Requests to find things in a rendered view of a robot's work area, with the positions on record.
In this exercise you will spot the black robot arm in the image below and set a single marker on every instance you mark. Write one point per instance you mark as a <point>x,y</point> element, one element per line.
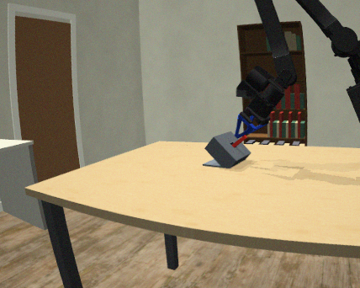
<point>343,45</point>

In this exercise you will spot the grey panel with square hole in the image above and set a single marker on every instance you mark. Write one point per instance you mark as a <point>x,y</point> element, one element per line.
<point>223,153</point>

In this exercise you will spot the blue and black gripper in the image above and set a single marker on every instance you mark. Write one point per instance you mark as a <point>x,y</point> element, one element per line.
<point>261,118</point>

